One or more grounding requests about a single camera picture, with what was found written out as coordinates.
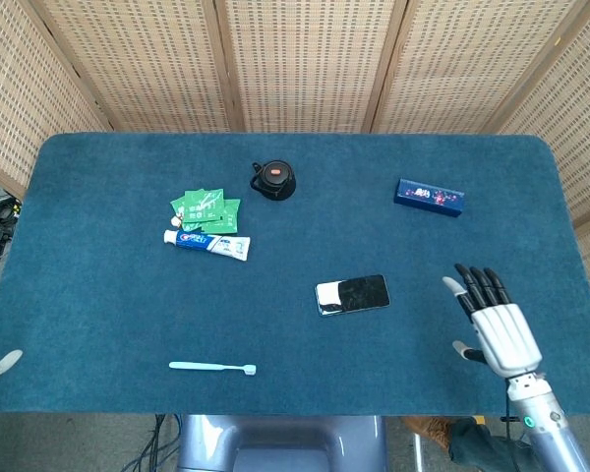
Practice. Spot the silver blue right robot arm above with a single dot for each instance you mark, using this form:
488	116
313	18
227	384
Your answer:
546	423

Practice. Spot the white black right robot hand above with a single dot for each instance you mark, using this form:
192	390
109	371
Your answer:
506	336

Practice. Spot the green tea packet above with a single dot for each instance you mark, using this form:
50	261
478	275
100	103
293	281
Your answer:
230	218
204	205
177	204

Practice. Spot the dark blue printed box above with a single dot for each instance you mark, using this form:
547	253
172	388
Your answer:
430	197

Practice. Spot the black smartphone with blue frame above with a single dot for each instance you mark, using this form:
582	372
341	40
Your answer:
361	294

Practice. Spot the black round lid red button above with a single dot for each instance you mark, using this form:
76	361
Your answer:
274	182

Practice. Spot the woven bamboo screen panel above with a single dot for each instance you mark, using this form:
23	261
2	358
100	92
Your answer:
24	98
575	123
462	64
152	64
305	64

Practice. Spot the light blue toothbrush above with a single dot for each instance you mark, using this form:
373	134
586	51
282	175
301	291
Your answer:
201	366

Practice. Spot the small beige sachet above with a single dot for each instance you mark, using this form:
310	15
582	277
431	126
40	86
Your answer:
177	219

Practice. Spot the white blue toothpaste tube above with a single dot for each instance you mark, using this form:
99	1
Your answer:
211	244

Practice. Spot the brown shoe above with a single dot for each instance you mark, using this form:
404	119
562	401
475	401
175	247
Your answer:
430	430

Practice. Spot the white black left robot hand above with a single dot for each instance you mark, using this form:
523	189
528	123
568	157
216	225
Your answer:
5	361

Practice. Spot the blue felt table mat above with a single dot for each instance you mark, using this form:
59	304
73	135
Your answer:
128	305

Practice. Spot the dark green trouser leg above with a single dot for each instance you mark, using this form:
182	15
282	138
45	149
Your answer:
477	442

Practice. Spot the grey blue robot torso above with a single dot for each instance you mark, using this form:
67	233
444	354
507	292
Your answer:
275	442

